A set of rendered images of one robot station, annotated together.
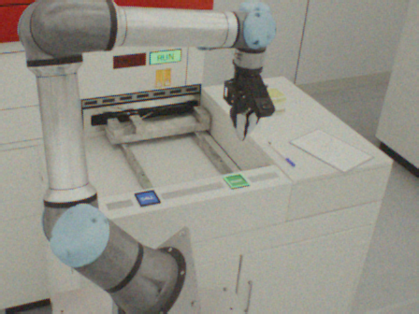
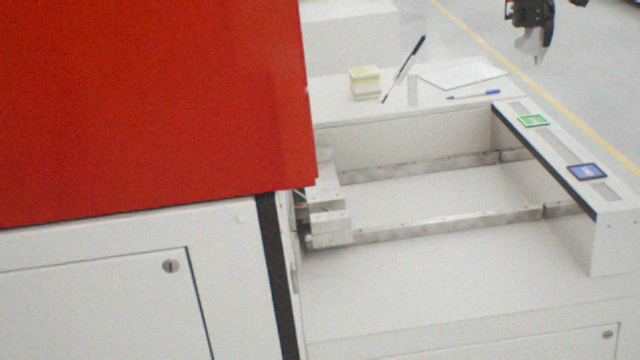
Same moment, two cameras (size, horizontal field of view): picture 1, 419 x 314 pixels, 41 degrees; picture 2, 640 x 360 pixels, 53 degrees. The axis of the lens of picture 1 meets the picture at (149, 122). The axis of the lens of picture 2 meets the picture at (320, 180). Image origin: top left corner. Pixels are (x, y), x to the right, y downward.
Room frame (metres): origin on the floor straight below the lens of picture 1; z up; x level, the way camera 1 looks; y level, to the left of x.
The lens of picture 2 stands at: (1.34, 1.17, 1.57)
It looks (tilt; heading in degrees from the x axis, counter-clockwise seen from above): 28 degrees down; 288
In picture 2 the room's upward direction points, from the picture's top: 7 degrees counter-clockwise
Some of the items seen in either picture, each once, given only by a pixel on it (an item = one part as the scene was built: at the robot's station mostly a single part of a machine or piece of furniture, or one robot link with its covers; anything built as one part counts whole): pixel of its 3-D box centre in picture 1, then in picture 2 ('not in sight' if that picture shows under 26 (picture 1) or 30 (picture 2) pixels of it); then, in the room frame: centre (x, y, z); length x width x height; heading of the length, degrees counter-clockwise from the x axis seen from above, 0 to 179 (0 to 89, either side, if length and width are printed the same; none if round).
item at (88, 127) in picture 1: (142, 112); (289, 196); (1.79, 0.03, 0.89); 0.44 x 0.02 x 0.10; 110
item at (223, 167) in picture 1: (214, 158); (397, 170); (1.59, -0.22, 0.84); 0.50 x 0.02 x 0.03; 20
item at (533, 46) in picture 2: (235, 122); (533, 47); (1.29, -0.22, 1.14); 0.06 x 0.03 x 0.09; 20
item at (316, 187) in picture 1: (284, 137); (392, 112); (1.64, -0.46, 0.89); 0.62 x 0.35 x 0.14; 20
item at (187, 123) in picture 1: (158, 128); (323, 196); (1.73, -0.03, 0.87); 0.36 x 0.08 x 0.03; 110
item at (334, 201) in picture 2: (137, 123); (326, 202); (1.70, 0.04, 0.89); 0.08 x 0.03 x 0.03; 20
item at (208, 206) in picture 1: (193, 210); (554, 173); (1.23, -0.13, 0.89); 0.55 x 0.09 x 0.14; 110
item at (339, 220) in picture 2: (115, 127); (330, 221); (1.67, 0.12, 0.89); 0.08 x 0.03 x 0.03; 20
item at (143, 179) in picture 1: (138, 171); (423, 227); (1.50, 0.03, 0.84); 0.50 x 0.02 x 0.03; 20
